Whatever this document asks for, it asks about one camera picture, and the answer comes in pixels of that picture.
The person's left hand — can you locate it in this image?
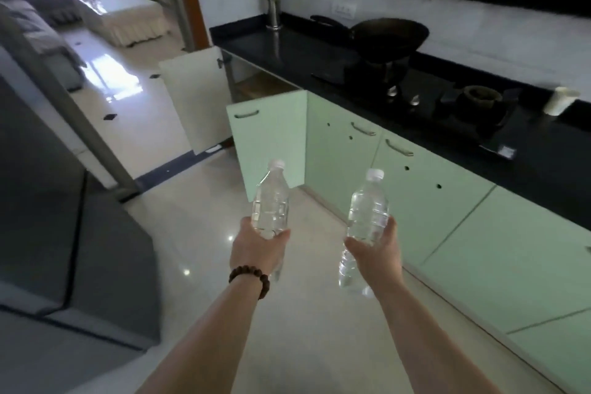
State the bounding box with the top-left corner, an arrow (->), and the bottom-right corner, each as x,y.
230,216 -> 292,283

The person's right hand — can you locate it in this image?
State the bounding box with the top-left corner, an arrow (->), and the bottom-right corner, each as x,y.
344,215 -> 405,296

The clear plastic water bottle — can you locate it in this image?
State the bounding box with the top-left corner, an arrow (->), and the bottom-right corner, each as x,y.
338,168 -> 390,291
251,159 -> 292,282

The person's left forearm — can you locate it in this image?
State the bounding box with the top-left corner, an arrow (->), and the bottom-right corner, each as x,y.
137,275 -> 269,394

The person's right forearm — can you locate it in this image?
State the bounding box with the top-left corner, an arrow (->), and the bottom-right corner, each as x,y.
368,269 -> 503,394

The green open cabinet door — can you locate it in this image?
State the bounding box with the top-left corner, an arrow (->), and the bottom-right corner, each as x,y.
226,89 -> 308,203

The white-sided open cabinet door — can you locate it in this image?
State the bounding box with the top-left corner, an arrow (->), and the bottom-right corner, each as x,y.
158,46 -> 232,155

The black glass gas stove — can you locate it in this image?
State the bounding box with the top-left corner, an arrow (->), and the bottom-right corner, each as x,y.
311,56 -> 523,160

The round stove burner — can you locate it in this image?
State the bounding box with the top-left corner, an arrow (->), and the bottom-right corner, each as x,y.
463,85 -> 504,109

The black wok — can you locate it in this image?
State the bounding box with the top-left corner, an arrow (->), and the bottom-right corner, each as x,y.
310,14 -> 430,63

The steel utensil holder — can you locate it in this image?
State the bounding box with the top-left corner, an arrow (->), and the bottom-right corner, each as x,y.
265,0 -> 283,31

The grey refrigerator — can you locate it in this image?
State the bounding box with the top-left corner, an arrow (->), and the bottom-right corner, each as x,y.
0,75 -> 161,354

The white paper cup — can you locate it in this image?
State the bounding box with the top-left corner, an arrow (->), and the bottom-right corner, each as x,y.
542,86 -> 582,117

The white bed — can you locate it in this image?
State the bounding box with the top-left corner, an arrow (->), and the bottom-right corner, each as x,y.
73,0 -> 172,47

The grey sofa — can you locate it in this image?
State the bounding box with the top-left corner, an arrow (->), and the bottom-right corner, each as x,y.
0,0 -> 89,90

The brown bead bracelet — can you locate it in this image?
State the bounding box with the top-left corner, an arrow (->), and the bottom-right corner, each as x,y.
228,265 -> 271,301

